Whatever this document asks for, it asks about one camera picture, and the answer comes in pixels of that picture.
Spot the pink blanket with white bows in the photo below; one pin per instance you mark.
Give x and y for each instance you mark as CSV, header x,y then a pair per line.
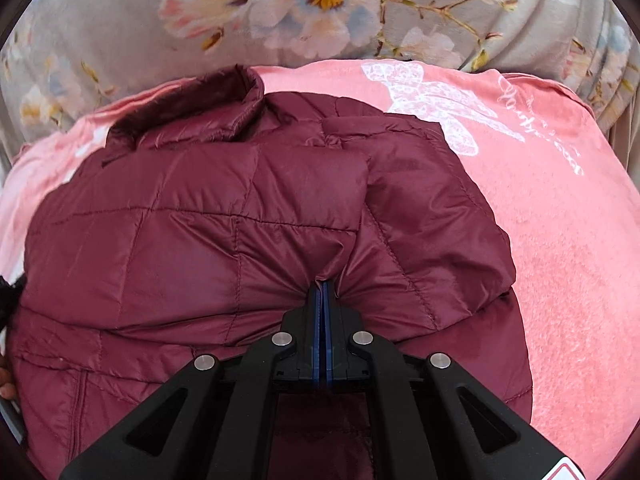
x,y
550,260

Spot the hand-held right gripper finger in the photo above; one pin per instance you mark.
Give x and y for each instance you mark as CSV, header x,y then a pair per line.
x,y
318,330
330,330

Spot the maroon quilted puffer jacket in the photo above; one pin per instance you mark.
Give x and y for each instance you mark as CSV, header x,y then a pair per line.
x,y
200,210

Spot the person's left hand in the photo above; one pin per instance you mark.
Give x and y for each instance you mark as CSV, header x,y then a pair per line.
x,y
6,385

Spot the grey floral blanket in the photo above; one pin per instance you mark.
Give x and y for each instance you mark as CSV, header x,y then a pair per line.
x,y
250,10

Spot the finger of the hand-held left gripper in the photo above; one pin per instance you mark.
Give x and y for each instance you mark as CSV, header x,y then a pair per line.
x,y
7,295

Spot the beige cloth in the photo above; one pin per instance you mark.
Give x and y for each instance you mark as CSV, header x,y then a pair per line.
x,y
625,150

